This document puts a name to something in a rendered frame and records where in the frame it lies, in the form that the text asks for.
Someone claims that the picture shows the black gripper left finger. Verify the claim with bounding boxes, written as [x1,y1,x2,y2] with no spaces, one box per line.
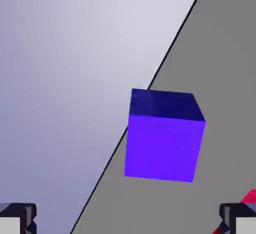
[0,202,38,234]

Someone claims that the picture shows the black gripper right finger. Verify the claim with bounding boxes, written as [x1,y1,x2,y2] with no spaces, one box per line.
[219,202,256,234]

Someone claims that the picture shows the small red cube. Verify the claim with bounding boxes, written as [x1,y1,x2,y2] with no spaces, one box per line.
[211,189,256,234]

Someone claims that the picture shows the small blue cube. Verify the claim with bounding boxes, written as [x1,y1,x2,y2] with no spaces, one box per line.
[123,88,207,183]

